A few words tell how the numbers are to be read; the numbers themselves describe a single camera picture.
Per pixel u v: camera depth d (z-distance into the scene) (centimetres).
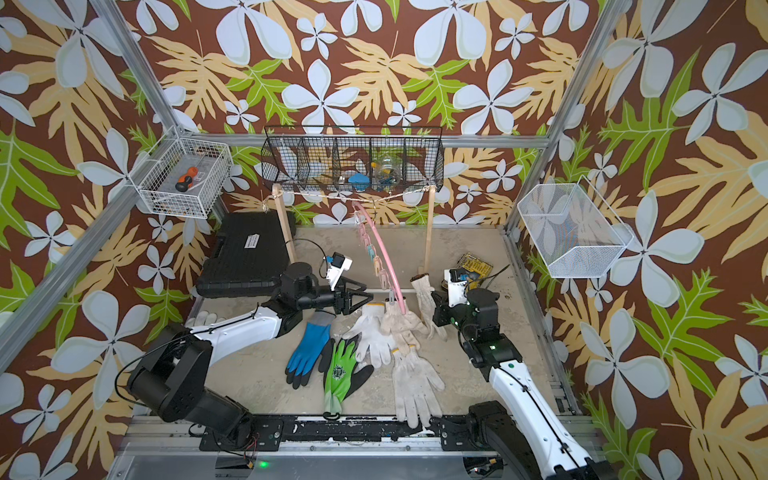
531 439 45
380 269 86
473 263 105
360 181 94
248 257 102
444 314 70
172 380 44
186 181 80
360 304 75
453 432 73
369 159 91
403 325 86
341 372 83
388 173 97
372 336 91
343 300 72
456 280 68
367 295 75
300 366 82
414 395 80
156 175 80
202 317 95
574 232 83
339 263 72
